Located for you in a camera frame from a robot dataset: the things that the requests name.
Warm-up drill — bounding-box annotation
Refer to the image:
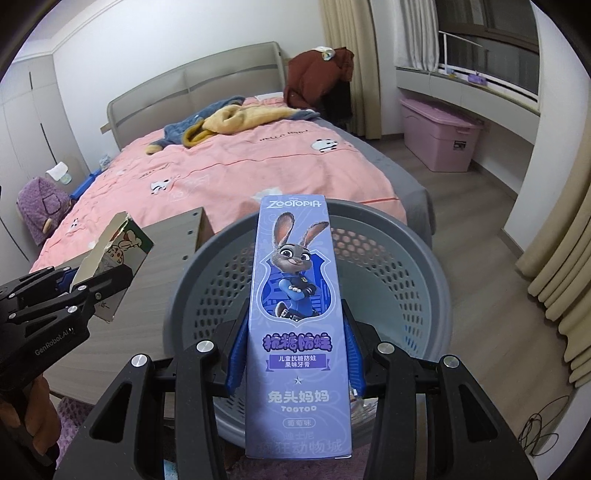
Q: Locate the white window ledge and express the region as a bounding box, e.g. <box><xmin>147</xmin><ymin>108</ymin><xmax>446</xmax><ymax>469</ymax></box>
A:
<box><xmin>394</xmin><ymin>65</ymin><xmax>543</xmax><ymax>121</ymax></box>

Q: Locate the blue and yellow blanket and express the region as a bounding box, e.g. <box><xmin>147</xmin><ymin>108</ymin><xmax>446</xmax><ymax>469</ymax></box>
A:
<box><xmin>147</xmin><ymin>95</ymin><xmax>324</xmax><ymax>155</ymax></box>

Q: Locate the white wardrobe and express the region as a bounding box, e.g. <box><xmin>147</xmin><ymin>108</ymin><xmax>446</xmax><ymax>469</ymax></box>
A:
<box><xmin>0</xmin><ymin>60</ymin><xmax>100</xmax><ymax>259</ymax></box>

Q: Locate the white sheer curtain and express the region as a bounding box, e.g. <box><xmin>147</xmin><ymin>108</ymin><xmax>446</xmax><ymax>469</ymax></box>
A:
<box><xmin>397</xmin><ymin>0</ymin><xmax>444</xmax><ymax>70</ymax></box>

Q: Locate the brown jacket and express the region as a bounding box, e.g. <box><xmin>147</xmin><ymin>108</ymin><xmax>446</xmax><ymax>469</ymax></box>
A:
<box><xmin>283</xmin><ymin>46</ymin><xmax>356</xmax><ymax>109</ymax></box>

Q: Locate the black cable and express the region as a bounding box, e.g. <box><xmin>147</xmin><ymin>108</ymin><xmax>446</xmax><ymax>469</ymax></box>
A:
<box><xmin>517</xmin><ymin>394</ymin><xmax>578</xmax><ymax>457</ymax></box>

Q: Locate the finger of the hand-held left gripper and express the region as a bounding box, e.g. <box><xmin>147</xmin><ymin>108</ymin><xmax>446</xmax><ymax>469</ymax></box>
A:
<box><xmin>0</xmin><ymin>265</ymin><xmax>136</xmax><ymax>334</ymax></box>
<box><xmin>0</xmin><ymin>265</ymin><xmax>78</xmax><ymax>304</ymax></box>

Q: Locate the pink storage box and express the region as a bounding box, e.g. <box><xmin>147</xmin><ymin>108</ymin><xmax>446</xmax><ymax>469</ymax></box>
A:
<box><xmin>398</xmin><ymin>97</ymin><xmax>485</xmax><ymax>174</ymax></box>

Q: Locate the grey bed base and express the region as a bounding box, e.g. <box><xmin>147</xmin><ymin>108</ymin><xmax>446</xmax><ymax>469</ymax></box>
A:
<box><xmin>323</xmin><ymin>117</ymin><xmax>437</xmax><ymax>241</ymax></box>

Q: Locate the purple toothpaste box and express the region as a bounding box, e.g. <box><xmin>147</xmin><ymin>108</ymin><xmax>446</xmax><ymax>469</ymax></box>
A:
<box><xmin>244</xmin><ymin>196</ymin><xmax>355</xmax><ymax>460</ymax></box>

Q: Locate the beige curtain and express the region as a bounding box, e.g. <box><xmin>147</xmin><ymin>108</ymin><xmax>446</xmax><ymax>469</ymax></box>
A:
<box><xmin>515</xmin><ymin>182</ymin><xmax>591</xmax><ymax>374</ymax></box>
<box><xmin>321</xmin><ymin>0</ymin><xmax>398</xmax><ymax>139</ymax></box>

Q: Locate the purple fleece jacket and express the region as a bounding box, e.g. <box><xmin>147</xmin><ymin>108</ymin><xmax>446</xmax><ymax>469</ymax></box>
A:
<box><xmin>16</xmin><ymin>176</ymin><xmax>75</xmax><ymax>246</ymax></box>

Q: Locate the grey padded headboard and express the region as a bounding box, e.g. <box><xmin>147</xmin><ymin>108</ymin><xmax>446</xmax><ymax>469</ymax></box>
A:
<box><xmin>106</xmin><ymin>41</ymin><xmax>289</xmax><ymax>153</ymax></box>

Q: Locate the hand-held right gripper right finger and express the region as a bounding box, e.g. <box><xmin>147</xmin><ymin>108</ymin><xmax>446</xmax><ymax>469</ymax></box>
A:
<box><xmin>342</xmin><ymin>302</ymin><xmax>539</xmax><ymax>480</ymax></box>

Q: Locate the white window railing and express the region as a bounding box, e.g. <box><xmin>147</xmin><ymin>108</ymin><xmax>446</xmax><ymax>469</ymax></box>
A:
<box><xmin>436</xmin><ymin>30</ymin><xmax>492</xmax><ymax>77</ymax></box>

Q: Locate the person's purple fleece clothing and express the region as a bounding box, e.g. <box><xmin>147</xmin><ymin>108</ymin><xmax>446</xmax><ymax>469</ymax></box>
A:
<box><xmin>46</xmin><ymin>394</ymin><xmax>112</xmax><ymax>462</ymax></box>

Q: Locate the person's left hand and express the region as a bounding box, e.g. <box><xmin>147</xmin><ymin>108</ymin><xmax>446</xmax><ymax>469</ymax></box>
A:
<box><xmin>25</xmin><ymin>375</ymin><xmax>64</xmax><ymax>460</ymax></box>

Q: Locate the torn white carton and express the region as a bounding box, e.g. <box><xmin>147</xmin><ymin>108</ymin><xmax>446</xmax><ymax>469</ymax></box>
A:
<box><xmin>71</xmin><ymin>212</ymin><xmax>155</xmax><ymax>322</ymax></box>

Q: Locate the bed with pink cover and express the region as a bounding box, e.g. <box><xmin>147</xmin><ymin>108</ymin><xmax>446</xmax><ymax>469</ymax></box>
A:
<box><xmin>28</xmin><ymin>95</ymin><xmax>409</xmax><ymax>273</ymax></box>

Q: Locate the black chair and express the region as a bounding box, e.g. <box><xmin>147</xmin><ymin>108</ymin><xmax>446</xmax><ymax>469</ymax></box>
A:
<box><xmin>318</xmin><ymin>78</ymin><xmax>354</xmax><ymax>125</ymax></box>

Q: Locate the grey plastic basket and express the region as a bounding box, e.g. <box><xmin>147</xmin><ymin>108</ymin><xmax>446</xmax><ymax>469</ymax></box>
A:
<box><xmin>163</xmin><ymin>198</ymin><xmax>451</xmax><ymax>446</ymax></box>

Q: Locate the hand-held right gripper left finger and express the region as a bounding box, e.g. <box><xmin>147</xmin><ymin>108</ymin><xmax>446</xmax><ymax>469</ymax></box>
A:
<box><xmin>54</xmin><ymin>305</ymin><xmax>250</xmax><ymax>480</ymax></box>

